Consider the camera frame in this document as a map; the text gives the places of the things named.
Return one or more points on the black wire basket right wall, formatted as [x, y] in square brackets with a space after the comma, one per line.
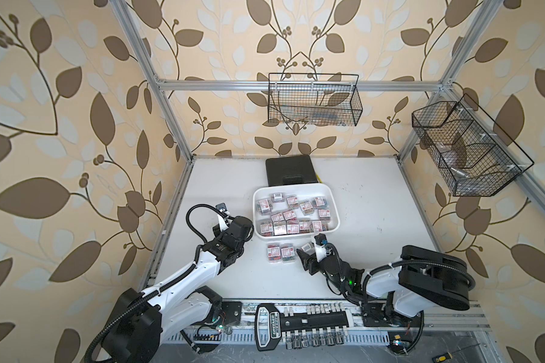
[476, 154]

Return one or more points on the black wire basket wall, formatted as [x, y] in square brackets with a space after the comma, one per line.
[316, 99]
[476, 154]

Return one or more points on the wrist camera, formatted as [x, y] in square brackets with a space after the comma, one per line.
[222, 208]
[322, 247]

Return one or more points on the yellow handled screwdriver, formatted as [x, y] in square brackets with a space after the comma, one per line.
[447, 356]

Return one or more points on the black wire basket back wall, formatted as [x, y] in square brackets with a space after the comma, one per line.
[316, 99]

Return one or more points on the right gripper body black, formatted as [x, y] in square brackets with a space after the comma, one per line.
[316, 267]

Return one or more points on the white plastic storage tray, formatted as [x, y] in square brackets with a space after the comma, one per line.
[291, 211]

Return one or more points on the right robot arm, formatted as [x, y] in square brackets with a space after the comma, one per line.
[396, 294]

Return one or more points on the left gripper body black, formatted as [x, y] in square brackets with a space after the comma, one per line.
[217, 234]

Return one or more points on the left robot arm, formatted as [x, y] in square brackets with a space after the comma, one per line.
[163, 299]

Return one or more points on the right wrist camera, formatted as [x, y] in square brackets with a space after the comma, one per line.
[322, 247]

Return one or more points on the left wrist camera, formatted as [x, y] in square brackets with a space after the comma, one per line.
[222, 208]

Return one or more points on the black socket set holder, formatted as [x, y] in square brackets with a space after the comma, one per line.
[319, 325]

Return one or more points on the paper clip box removed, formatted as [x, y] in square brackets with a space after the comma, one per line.
[308, 247]
[288, 253]
[273, 252]

